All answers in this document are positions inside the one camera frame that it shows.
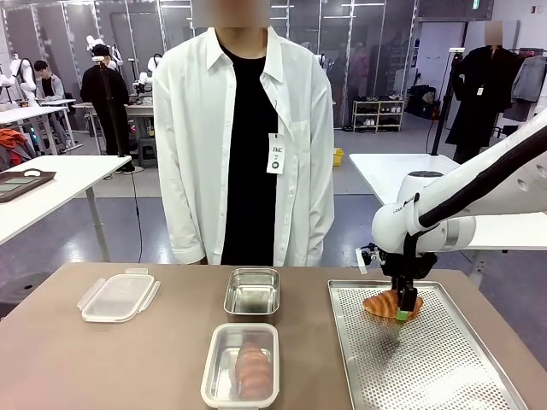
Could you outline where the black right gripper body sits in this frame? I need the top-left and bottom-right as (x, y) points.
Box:
(379, 250), (438, 283)

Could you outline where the golden brown croissant bread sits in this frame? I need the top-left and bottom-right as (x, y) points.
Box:
(233, 339), (274, 398)
(362, 290), (425, 321)

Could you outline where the stainless steel rectangular container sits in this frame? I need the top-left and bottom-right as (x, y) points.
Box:
(223, 267), (280, 325)
(200, 322), (280, 410)

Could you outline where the clear plastic clip lid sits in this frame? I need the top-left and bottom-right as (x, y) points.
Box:
(200, 322), (280, 410)
(76, 267), (162, 324)

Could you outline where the perforated metal baking tray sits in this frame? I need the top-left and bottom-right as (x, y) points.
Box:
(327, 279), (531, 410)

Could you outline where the white long table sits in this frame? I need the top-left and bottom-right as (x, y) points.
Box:
(348, 152), (547, 253)

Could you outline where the white shoe rack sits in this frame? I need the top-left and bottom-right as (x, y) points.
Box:
(351, 98), (406, 133)

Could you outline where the white hanging name badge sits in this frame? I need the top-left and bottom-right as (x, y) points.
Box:
(266, 132), (287, 175)

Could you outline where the person in black coat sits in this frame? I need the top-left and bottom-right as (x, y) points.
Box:
(444, 20), (523, 166)

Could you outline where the grey hanging garment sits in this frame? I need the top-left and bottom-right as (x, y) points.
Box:
(502, 54), (547, 123)

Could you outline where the person in white shirt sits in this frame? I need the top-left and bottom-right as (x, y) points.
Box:
(151, 0), (336, 268)

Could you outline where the grey step stool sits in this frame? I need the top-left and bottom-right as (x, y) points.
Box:
(136, 143), (157, 168)

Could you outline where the white background robot pair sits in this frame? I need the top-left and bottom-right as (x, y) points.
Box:
(85, 34), (164, 96)

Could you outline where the white side table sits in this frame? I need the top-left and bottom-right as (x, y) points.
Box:
(0, 154), (132, 264)

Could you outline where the seated person in grey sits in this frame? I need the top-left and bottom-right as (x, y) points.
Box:
(32, 59), (72, 153)

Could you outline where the white background desk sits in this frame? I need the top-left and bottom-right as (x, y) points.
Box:
(0, 98), (83, 155)

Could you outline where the orange cloth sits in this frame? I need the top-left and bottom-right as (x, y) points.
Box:
(0, 127), (36, 168)

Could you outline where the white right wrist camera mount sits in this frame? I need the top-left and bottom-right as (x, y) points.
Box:
(356, 243), (382, 275)

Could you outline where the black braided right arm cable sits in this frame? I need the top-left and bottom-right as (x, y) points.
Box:
(403, 164), (547, 258)

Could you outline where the black camera stand pole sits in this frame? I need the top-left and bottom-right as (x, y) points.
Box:
(430, 47), (466, 156)

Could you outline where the brown tray with handle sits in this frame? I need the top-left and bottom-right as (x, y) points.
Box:
(0, 168), (57, 204)

